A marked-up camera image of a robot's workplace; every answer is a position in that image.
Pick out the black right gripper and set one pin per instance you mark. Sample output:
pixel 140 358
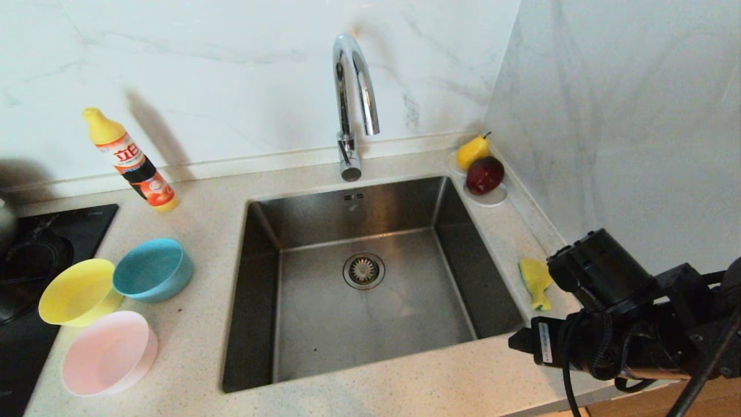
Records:
pixel 642 347

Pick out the yellow fish-shaped sponge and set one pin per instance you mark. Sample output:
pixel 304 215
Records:
pixel 535 278

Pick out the orange yellow dish soap bottle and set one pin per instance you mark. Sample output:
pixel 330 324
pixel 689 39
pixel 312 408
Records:
pixel 136 168

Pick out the yellow plastic bowl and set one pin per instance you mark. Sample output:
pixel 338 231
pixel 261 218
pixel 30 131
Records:
pixel 75 292

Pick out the stainless steel sink basin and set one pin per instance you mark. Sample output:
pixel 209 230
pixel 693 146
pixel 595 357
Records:
pixel 370 330

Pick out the small white dish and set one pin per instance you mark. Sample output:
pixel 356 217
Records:
pixel 489 200

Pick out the dark red apple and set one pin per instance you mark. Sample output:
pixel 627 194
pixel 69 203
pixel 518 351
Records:
pixel 485 175

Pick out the round metal drain strainer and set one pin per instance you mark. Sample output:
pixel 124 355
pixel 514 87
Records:
pixel 363 270

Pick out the yellow pear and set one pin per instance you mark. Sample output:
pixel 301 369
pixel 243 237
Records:
pixel 472 152

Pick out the chrome gooseneck faucet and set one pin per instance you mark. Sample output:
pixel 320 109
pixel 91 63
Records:
pixel 349 162

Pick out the blue plastic bowl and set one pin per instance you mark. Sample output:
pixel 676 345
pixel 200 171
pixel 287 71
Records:
pixel 151 272

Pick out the pink plastic bowl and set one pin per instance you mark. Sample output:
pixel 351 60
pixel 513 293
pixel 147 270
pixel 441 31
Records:
pixel 107 354

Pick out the black induction cooktop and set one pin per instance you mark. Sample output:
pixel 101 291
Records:
pixel 75 226

